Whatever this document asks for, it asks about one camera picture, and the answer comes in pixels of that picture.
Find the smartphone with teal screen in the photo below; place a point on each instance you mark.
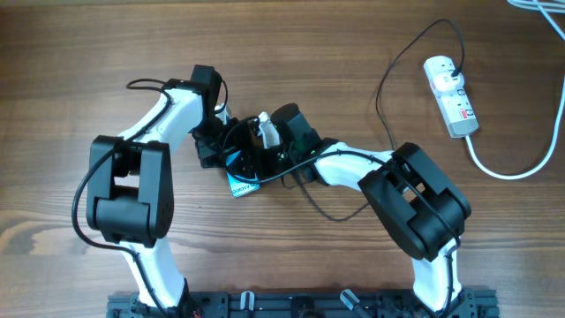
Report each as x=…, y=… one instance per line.
x=237, y=171

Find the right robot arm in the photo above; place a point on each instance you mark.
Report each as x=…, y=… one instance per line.
x=420, y=208

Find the white power strip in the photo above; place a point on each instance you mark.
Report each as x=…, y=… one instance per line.
x=458, y=115

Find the white charger plug adapter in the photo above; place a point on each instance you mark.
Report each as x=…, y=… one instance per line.
x=444, y=83

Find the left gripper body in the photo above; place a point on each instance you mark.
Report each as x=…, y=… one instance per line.
x=210, y=138

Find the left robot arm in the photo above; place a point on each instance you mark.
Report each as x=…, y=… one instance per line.
x=125, y=202

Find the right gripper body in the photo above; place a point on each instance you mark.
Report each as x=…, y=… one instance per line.
x=270, y=161

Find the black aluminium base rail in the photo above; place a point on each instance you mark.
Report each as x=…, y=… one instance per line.
x=386, y=303

